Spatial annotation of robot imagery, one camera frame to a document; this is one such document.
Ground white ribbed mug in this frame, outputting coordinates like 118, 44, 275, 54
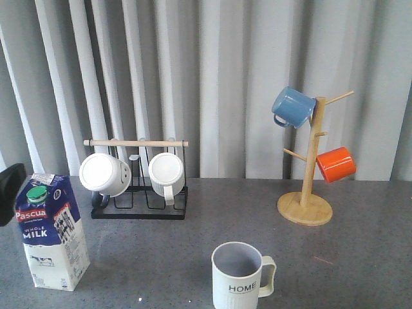
149, 153, 184, 205

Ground wooden mug tree stand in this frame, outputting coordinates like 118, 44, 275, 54
277, 90, 354, 227

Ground white HOME mug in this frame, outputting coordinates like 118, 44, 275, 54
211, 241, 277, 309

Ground black wire mug rack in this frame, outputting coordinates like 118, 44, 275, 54
84, 139, 189, 220

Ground grey pleated curtain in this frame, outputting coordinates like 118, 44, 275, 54
1, 1, 411, 181

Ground blue enamel mug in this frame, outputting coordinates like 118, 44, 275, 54
272, 86, 316, 129

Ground orange enamel mug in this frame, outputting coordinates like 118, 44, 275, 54
317, 147, 357, 183

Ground blue white milk carton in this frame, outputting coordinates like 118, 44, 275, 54
15, 174, 90, 291

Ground white smiley face mug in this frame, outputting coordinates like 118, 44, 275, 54
79, 153, 132, 197

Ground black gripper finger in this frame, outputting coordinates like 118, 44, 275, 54
0, 163, 26, 227

